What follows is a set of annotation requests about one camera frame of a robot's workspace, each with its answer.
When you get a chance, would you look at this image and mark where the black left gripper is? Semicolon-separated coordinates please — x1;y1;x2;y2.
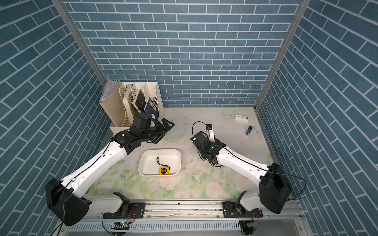
139;117;175;143

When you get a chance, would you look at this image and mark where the yellow black tape measure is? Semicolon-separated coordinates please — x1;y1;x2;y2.
156;157;170;175

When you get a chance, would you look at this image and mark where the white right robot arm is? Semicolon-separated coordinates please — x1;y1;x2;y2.
191;131;292;216

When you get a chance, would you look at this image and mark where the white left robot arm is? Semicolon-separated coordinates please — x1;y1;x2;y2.
45;113;175;226

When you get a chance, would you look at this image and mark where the white plastic storage box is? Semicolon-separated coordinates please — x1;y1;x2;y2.
138;149;182;177

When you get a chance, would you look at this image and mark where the dark blue book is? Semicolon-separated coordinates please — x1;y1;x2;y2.
144;98;159;120

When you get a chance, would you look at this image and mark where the black cover book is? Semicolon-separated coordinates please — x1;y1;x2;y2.
132;89;146;113

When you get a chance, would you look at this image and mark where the white yellow book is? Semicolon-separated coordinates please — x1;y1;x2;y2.
122;84;136;127

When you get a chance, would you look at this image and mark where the cream desktop file organizer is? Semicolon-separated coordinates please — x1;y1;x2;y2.
99;80;164;134

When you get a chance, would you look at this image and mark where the white rectangular plastic case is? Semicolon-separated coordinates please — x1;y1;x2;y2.
234;114;249;123

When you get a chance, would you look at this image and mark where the blue glue stick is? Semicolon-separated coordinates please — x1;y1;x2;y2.
246;126;253;136

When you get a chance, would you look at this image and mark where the stack of papers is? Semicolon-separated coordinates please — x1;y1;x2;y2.
99;80;119;103

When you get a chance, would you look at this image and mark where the green circuit board right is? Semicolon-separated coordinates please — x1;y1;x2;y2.
246;222;258;228

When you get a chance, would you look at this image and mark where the white perforated cable duct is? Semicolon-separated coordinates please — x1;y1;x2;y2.
68;220;240;234

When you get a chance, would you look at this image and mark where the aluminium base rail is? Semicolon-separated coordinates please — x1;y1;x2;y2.
51;199;314;236

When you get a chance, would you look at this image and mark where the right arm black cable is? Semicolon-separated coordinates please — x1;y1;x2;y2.
191;120;307;201

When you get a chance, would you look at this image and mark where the aluminium corner post left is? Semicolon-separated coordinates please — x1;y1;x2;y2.
51;0;106;86

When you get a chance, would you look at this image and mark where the aluminium corner post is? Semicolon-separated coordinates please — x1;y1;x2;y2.
255;0;311;113
51;0;106;86

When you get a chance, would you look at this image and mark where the aluminium corner post right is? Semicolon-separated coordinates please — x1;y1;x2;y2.
255;0;311;113

